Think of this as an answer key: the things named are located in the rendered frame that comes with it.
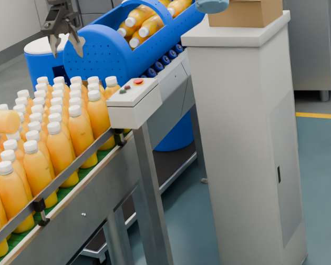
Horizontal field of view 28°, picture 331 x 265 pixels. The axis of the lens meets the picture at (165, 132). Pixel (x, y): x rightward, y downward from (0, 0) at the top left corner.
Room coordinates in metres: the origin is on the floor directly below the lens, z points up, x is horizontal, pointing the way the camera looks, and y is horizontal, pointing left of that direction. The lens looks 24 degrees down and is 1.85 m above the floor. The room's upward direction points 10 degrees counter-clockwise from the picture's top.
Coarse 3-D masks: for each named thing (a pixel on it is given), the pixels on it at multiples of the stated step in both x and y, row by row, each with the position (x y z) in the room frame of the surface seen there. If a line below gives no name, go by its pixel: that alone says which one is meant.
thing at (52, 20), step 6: (54, 6) 2.20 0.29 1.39; (60, 6) 2.18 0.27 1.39; (48, 12) 2.18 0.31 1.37; (54, 12) 2.17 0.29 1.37; (60, 12) 2.17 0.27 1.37; (48, 18) 2.15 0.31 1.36; (54, 18) 2.14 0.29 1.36; (60, 18) 2.16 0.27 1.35; (48, 24) 2.12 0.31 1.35; (54, 24) 2.12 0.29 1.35; (42, 30) 2.11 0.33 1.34; (48, 30) 2.10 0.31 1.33; (54, 30) 2.11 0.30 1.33
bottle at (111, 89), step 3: (114, 84) 2.18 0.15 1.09; (117, 84) 2.21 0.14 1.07; (108, 87) 2.19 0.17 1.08; (111, 87) 2.18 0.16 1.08; (114, 87) 2.18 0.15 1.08; (117, 87) 2.18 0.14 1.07; (120, 87) 2.20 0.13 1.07; (105, 90) 2.19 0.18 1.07; (108, 90) 2.18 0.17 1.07; (111, 90) 2.17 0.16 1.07; (114, 90) 2.17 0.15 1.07; (117, 90) 2.18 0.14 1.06; (105, 93) 2.19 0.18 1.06; (108, 93) 2.17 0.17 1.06; (111, 93) 2.17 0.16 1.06; (114, 93) 2.17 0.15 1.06; (105, 96) 2.18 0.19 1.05; (108, 96) 2.17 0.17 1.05; (126, 129) 2.17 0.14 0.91; (129, 129) 2.18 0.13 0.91; (123, 132) 2.16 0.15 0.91; (126, 132) 2.17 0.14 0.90
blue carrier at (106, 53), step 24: (144, 0) 2.77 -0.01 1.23; (192, 0) 3.15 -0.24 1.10; (96, 24) 2.47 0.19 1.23; (168, 24) 2.72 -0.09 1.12; (192, 24) 2.97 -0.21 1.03; (72, 48) 2.46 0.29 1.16; (96, 48) 2.41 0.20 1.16; (120, 48) 2.37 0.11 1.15; (144, 48) 2.50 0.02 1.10; (168, 48) 2.75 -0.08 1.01; (72, 72) 2.47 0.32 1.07; (96, 72) 2.42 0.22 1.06; (120, 72) 2.37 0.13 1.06
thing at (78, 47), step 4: (68, 36) 2.18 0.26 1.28; (72, 36) 2.17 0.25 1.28; (72, 40) 2.18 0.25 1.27; (80, 40) 2.20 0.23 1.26; (84, 40) 2.21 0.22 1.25; (76, 44) 2.17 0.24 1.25; (80, 44) 2.18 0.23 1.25; (76, 48) 2.17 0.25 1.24; (80, 48) 2.17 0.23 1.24; (80, 52) 2.17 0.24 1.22; (80, 56) 2.17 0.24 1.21
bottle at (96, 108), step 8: (88, 104) 2.08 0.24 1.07; (96, 104) 2.06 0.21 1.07; (104, 104) 2.08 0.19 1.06; (88, 112) 2.07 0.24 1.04; (96, 112) 2.05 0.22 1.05; (104, 112) 2.06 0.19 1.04; (96, 120) 2.05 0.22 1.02; (104, 120) 2.06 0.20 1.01; (96, 128) 2.05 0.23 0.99; (104, 128) 2.05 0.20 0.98; (96, 136) 2.06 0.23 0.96; (112, 136) 2.08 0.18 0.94; (104, 144) 2.05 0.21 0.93; (112, 144) 2.07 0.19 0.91
